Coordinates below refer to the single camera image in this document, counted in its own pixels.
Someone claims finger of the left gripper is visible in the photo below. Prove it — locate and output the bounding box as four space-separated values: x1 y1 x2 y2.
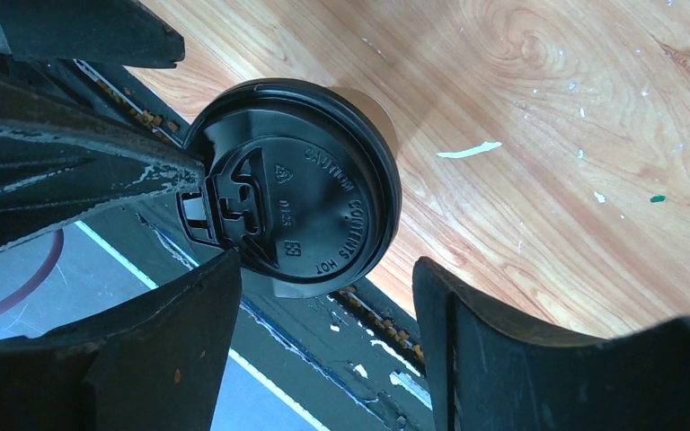
0 0 185 69
0 74 204 252

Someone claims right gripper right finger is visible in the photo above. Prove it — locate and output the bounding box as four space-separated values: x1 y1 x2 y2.
412 257 690 430

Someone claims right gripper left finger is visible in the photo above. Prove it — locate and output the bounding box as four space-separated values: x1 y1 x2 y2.
0 251 242 430

